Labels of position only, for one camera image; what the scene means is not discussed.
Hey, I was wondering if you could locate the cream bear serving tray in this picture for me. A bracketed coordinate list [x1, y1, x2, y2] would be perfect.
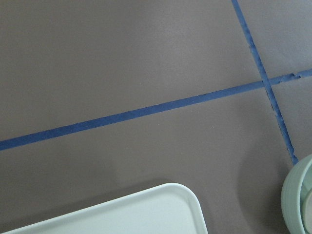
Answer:
[11, 183, 208, 234]

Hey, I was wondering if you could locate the light green bowl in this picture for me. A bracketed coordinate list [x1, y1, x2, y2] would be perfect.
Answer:
[281, 155, 312, 234]

